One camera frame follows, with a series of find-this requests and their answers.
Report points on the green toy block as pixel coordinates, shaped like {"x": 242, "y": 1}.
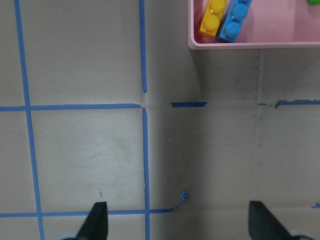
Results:
{"x": 313, "y": 2}

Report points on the blue toy block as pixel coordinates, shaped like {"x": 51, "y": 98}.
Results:
{"x": 232, "y": 21}

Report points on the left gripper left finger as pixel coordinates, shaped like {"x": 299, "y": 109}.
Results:
{"x": 95, "y": 226}

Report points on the pink plastic box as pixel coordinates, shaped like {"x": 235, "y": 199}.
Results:
{"x": 270, "y": 24}

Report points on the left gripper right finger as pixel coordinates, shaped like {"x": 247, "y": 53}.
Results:
{"x": 263, "y": 225}

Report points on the yellow toy block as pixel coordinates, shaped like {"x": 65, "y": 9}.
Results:
{"x": 212, "y": 18}

